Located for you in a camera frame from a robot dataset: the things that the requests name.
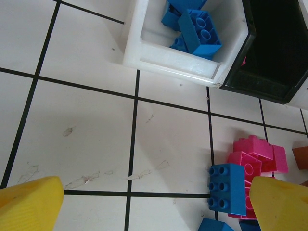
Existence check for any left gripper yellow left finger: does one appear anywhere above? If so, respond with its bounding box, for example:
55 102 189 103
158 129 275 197
0 176 64 231

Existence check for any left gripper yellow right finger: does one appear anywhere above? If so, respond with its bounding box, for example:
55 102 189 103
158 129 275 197
249 176 308 231

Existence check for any blue sloped lego brick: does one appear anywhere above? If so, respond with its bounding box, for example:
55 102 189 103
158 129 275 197
178 9 222 60

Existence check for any long blue lego brick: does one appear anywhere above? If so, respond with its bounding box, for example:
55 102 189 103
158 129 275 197
167 0 208 12

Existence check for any blue six-stud lego brick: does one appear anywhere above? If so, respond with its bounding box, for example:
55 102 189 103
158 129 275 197
208 163 248 216

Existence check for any white plastic bin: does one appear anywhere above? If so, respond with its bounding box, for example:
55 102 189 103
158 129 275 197
287 81 308 109
121 0 248 88

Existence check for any black plastic bin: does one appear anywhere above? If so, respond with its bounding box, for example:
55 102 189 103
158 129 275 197
218 0 308 105

